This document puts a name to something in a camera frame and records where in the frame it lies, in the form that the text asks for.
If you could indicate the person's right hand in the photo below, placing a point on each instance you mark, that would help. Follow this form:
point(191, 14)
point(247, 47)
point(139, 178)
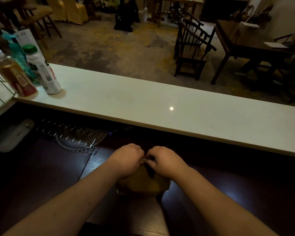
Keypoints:
point(166, 162)

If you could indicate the person's left hand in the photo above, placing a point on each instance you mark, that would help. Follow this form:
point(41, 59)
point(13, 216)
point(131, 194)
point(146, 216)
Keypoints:
point(124, 160)

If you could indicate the person's right fingers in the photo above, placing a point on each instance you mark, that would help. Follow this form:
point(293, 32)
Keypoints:
point(153, 156)

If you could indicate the person's left fingers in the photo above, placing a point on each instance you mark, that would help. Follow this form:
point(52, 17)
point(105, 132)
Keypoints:
point(139, 152)

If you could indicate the brown paper bag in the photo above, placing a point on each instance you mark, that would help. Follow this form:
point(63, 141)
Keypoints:
point(143, 183)

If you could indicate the person's left forearm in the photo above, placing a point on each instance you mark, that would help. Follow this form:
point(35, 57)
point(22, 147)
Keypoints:
point(64, 206)

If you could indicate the person's right forearm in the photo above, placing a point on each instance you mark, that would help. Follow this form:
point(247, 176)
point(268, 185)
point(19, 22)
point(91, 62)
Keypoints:
point(216, 206)

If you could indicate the dark wooden armchair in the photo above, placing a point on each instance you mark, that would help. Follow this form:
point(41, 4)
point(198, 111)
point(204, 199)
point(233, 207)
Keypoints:
point(193, 50)
point(186, 19)

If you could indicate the white bottle green cap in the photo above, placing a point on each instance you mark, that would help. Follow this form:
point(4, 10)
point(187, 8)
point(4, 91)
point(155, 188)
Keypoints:
point(43, 71)

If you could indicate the grey metal plate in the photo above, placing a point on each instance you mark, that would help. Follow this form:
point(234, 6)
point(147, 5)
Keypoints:
point(11, 136)

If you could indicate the black bag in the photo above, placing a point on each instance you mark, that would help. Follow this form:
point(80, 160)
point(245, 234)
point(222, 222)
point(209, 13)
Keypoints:
point(126, 14)

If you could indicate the dark wooden table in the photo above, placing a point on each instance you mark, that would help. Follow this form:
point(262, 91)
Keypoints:
point(250, 50)

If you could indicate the amber tea bottle red label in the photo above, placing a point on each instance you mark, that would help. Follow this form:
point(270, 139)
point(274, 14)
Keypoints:
point(13, 74)

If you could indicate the light wooden table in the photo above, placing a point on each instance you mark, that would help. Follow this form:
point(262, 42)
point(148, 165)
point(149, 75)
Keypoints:
point(173, 8)

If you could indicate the teal spray bottle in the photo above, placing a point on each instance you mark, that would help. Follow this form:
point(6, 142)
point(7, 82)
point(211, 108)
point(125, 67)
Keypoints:
point(18, 56)

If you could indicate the yellow covered chair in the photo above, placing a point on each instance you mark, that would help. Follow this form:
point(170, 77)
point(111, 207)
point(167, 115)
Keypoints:
point(55, 8)
point(75, 9)

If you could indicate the white paper sheet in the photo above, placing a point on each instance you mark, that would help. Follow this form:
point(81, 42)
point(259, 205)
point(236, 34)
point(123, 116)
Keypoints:
point(275, 44)
point(249, 24)

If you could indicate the dark wooden cabinet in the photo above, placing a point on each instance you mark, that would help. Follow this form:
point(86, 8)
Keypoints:
point(223, 8)

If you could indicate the brown wooden stool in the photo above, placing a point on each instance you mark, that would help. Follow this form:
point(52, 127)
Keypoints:
point(39, 22)

